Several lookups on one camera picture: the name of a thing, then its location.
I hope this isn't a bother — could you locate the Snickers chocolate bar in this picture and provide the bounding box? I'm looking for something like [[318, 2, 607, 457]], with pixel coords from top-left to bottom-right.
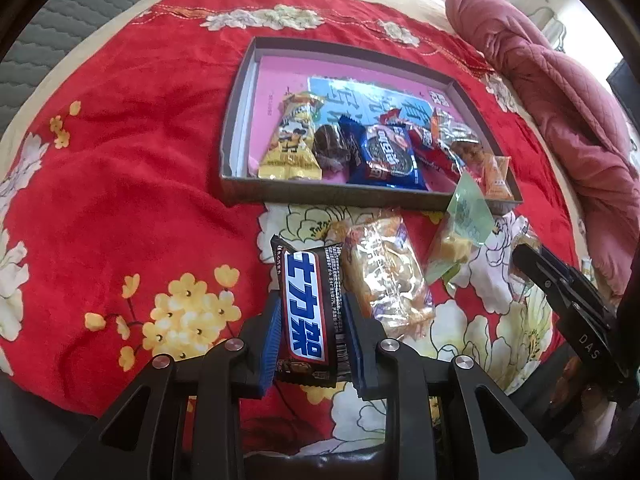
[[271, 235, 349, 388]]

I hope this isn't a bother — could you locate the rice cracker snack bag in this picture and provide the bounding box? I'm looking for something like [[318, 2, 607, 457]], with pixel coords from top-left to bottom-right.
[[326, 214, 435, 338]]

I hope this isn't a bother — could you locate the green pastry snack packet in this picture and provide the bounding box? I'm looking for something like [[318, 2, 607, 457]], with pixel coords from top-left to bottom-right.
[[424, 171, 495, 285]]

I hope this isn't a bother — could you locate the orange-edged biscuit packet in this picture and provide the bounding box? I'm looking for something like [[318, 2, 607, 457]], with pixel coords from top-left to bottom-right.
[[429, 109, 516, 201]]

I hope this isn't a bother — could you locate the red snack packet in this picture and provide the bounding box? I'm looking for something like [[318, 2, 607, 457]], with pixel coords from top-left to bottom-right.
[[380, 108, 464, 182]]

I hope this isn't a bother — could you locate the blue Oreo packet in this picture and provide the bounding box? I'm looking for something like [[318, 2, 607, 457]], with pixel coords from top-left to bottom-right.
[[338, 115, 426, 191]]

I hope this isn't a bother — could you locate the dark chocolate candy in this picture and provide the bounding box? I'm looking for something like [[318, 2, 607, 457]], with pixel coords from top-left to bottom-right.
[[312, 124, 350, 174]]

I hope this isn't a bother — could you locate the yellow snack packet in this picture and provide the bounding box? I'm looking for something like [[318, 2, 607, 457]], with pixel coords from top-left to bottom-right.
[[257, 91, 323, 181]]

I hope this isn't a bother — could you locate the pink quilted duvet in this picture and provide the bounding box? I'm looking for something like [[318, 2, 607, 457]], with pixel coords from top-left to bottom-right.
[[446, 0, 639, 296]]

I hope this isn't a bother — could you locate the red floral blanket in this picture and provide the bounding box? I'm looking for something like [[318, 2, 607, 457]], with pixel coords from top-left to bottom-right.
[[1, 0, 576, 416]]

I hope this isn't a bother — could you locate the black television screen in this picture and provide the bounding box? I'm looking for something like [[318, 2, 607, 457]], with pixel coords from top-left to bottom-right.
[[606, 60, 640, 129]]

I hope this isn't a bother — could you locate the grey box lid tray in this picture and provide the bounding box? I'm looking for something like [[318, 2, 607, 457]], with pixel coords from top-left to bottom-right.
[[219, 37, 522, 214]]

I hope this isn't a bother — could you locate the grey quilted sofa cover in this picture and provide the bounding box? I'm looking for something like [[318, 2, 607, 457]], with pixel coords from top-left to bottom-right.
[[1, 0, 140, 129]]

